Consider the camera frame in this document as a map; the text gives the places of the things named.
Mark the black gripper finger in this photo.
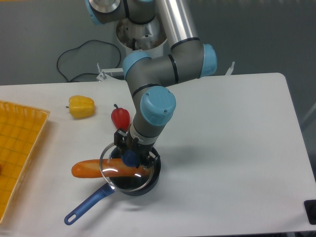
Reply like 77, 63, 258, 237
146, 152, 158, 165
140, 156, 153, 169

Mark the black object table corner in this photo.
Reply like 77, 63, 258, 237
304, 199, 316, 225

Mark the white mounting bracket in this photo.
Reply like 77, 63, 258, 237
96, 63, 125, 81

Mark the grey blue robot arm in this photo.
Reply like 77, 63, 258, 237
86, 0, 217, 168

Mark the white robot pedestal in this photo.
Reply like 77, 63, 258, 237
116, 15, 167, 58

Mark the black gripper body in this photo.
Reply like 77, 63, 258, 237
114, 129, 156, 160

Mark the dark pot blue handle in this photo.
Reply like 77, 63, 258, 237
64, 144, 161, 225

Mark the yellow bell pepper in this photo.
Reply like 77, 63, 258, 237
68, 95, 95, 119

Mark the orange baguette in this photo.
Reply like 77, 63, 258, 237
71, 158, 153, 178

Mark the yellow plastic basket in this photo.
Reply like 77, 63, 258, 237
0, 100, 50, 222

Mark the glass pot lid blue knob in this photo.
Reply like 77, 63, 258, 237
99, 143, 154, 192

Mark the red bell pepper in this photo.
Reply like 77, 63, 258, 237
111, 104, 130, 131

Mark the black cable on floor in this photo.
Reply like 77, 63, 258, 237
56, 40, 122, 82

